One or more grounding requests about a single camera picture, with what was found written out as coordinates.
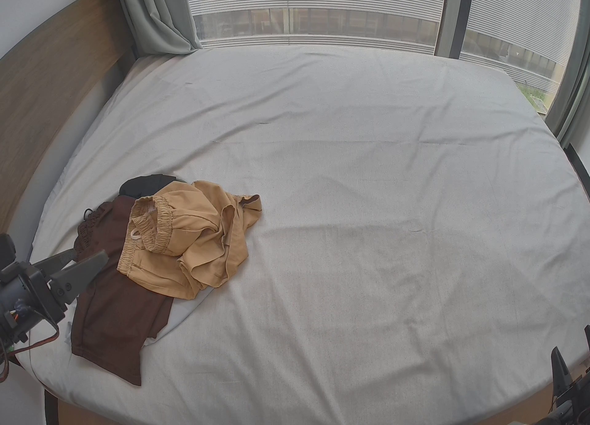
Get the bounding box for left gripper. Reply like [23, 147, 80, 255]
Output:
[0, 249, 109, 322]

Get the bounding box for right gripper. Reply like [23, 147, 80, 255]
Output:
[551, 325, 590, 425]

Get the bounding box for tan shorts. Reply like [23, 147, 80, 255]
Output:
[116, 180, 262, 300]

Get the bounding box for bed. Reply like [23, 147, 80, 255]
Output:
[0, 0, 588, 425]

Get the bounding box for brown shorts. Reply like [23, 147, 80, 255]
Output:
[71, 197, 175, 387]

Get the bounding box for black garment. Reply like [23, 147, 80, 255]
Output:
[119, 174, 187, 198]

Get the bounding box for white garment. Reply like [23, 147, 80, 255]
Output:
[138, 286, 216, 349]

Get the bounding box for grey-green curtain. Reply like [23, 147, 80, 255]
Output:
[110, 0, 203, 55]

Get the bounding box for window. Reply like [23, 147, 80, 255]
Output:
[177, 0, 590, 150]

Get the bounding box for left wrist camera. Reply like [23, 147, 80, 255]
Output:
[0, 233, 18, 272]

